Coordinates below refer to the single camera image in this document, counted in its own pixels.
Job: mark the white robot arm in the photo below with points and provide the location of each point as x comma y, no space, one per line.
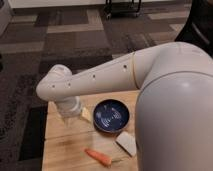
174,108

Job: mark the dark blue ceramic bowl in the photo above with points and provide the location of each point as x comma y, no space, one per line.
111,116

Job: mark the white rectangular sponge block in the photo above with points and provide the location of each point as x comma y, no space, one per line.
127,142

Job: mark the orange carrot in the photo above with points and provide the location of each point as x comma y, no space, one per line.
100,157

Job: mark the black office chair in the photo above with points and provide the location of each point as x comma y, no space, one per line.
198,29

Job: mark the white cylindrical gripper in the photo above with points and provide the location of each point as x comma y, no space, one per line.
72,107

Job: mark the black rolling cart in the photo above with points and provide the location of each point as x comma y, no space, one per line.
122,8

